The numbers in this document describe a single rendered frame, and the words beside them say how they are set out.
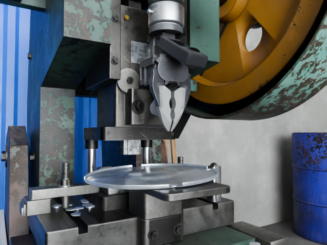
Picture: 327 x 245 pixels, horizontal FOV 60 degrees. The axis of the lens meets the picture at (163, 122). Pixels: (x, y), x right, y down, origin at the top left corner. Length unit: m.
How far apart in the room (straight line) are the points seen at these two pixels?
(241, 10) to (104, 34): 0.52
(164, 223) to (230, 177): 2.00
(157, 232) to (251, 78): 0.50
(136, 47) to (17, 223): 0.58
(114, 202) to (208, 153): 1.78
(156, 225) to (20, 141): 0.53
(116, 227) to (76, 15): 0.42
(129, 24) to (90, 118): 1.24
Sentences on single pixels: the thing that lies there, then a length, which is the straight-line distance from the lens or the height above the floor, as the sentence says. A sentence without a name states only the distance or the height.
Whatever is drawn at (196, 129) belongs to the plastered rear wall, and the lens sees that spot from 2.31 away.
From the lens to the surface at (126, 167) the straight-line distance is 0.77.
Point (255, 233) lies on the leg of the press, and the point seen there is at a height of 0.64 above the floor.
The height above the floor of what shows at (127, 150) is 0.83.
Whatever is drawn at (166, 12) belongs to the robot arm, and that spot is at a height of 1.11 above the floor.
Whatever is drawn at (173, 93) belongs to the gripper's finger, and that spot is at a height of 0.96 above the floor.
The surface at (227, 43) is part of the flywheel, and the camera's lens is 1.02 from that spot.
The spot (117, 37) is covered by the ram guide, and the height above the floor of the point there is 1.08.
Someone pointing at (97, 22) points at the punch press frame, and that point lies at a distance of 0.62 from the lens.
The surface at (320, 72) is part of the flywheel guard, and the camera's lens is 0.82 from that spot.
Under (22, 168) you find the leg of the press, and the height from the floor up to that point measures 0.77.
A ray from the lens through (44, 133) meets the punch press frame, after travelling 0.86.
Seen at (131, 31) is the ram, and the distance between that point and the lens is 0.69.
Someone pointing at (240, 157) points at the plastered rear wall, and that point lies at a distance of 2.65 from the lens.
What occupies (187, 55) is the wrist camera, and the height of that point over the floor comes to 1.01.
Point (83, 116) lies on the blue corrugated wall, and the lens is 1.84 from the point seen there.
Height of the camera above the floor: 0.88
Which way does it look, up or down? 2 degrees up
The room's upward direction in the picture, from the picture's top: straight up
